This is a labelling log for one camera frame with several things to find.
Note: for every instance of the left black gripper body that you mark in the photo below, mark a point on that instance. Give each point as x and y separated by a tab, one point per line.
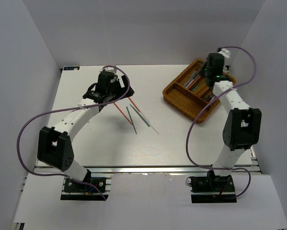
117	91

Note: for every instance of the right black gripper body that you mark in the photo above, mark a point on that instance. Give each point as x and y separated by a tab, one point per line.
204	71

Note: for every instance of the silver patterned table knife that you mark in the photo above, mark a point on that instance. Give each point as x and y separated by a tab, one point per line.
193	75

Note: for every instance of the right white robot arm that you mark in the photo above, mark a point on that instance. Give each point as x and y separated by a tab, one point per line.
242	127

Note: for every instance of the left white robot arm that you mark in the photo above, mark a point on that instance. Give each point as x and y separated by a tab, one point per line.
55	143

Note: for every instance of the orange chopstick left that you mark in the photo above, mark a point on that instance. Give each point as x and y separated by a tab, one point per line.
124	115

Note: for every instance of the teal chopstick left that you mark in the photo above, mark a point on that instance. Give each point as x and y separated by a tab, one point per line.
132	122

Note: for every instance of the teal chopstick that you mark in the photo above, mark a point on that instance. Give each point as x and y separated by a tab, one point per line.
132	122
141	116

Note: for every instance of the orange white chopstick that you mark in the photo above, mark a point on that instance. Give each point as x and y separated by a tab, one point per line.
132	102

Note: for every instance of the orange wicker cutlery tray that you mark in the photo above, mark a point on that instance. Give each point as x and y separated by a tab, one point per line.
183	99

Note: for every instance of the blue label sticker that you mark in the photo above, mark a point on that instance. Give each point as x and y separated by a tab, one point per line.
71	68

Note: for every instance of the teal chopstick right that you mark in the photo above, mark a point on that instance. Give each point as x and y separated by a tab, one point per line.
141	116

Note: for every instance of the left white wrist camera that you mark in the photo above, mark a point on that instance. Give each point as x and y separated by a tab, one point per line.
110	69

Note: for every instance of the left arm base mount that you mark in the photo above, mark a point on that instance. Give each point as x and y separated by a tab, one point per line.
97	190

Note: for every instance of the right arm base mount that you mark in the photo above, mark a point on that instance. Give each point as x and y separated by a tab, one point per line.
211	189

